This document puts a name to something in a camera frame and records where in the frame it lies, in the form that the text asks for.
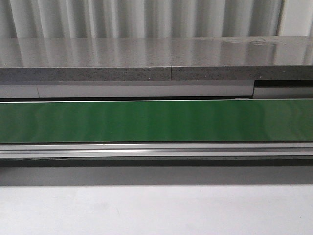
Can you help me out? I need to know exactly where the green conveyor belt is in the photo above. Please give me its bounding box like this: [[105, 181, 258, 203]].
[[0, 99, 313, 143]]

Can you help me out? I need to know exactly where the grey stone slab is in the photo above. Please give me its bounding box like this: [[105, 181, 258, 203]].
[[0, 36, 313, 83]]

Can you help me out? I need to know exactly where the white panel under slab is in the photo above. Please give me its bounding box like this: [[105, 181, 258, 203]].
[[0, 80, 313, 100]]

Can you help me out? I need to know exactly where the white curtain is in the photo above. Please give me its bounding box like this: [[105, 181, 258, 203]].
[[0, 0, 313, 39]]

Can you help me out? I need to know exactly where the aluminium conveyor front rail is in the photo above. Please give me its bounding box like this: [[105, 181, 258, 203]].
[[0, 142, 313, 160]]

